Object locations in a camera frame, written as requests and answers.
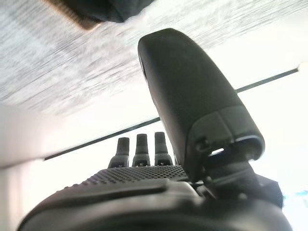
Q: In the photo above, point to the black garment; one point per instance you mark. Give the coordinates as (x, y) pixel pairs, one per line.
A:
(115, 9)

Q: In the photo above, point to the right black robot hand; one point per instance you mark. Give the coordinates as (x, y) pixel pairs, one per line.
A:
(187, 96)

